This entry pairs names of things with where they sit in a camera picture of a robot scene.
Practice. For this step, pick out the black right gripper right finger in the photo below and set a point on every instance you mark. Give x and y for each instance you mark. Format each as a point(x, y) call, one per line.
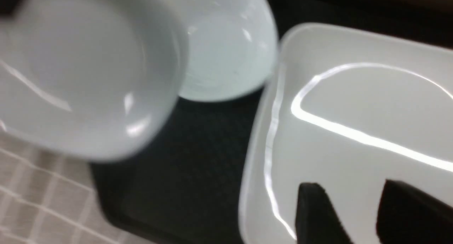
point(408, 215)

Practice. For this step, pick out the large white square plate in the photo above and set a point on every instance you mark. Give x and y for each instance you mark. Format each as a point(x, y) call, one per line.
point(347, 109)

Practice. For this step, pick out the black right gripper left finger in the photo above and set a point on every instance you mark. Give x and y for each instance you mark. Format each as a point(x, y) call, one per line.
point(316, 219)

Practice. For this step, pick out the black serving tray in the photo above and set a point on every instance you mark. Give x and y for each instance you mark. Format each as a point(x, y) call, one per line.
point(183, 188)

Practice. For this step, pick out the white bowl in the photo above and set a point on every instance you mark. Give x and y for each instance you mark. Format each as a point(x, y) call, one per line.
point(94, 79)
point(233, 47)

